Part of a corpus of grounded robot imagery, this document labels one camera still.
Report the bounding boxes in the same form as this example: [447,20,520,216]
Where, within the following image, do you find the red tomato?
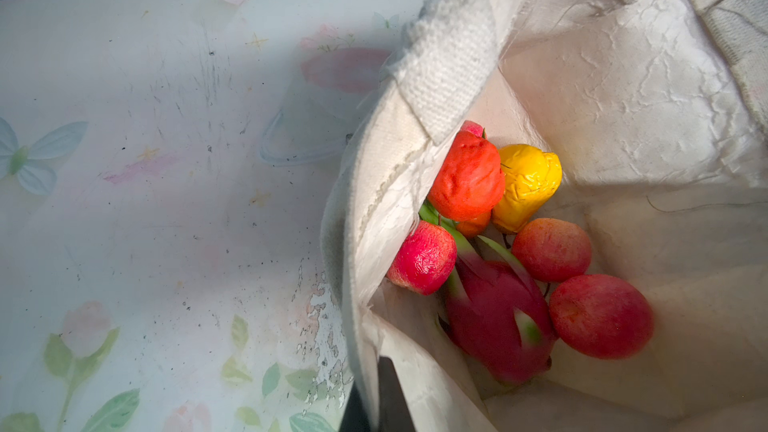
[428,131,505,222]

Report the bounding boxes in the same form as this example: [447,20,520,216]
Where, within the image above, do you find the red apple with yellow spot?
[549,274,654,360]

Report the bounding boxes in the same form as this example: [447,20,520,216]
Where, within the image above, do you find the red apple small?
[460,120,486,138]
[386,220,457,296]
[511,218,592,283]

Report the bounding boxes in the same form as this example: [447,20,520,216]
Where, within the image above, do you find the orange with green leaves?
[456,211,492,239]

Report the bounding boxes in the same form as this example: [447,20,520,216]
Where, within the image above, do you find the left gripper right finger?
[378,356,416,432]

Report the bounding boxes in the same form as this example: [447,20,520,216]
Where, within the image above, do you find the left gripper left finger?
[338,384,372,432]

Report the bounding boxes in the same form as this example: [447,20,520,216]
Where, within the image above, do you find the floral table mat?
[1,0,426,431]

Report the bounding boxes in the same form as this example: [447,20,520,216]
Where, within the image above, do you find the beige canvas grocery bag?
[321,0,767,431]

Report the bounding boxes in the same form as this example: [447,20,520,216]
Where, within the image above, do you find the pink dragon fruit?
[419,202,558,384]

